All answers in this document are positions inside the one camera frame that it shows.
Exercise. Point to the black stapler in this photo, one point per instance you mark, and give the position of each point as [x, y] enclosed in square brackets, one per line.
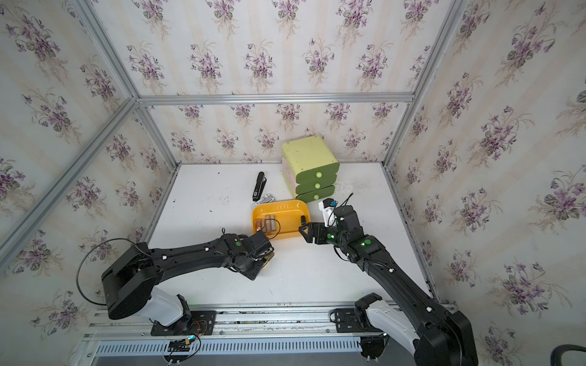
[259, 186]

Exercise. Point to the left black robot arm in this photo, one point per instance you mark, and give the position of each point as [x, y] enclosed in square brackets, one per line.
[131, 283]

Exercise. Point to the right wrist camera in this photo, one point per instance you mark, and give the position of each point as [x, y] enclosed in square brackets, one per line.
[327, 207]

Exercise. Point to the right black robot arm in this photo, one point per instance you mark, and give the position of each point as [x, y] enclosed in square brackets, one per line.
[421, 324]

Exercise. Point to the aluminium front rail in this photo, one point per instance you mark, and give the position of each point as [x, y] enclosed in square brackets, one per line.
[249, 331]

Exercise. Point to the beige matte lipstick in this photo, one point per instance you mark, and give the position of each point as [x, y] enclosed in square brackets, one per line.
[269, 224]

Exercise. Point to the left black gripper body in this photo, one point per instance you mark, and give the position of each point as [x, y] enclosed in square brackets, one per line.
[252, 268]

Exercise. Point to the green pink drawer organizer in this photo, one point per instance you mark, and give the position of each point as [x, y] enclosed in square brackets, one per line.
[309, 168]

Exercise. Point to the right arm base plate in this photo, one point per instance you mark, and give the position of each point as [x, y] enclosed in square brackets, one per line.
[354, 319]

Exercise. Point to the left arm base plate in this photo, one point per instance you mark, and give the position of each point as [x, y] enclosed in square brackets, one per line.
[199, 323]

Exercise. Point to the yellow plastic storage box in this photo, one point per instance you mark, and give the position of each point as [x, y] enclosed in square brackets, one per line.
[288, 217]

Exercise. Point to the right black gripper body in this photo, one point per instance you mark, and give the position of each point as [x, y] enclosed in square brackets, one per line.
[325, 235]

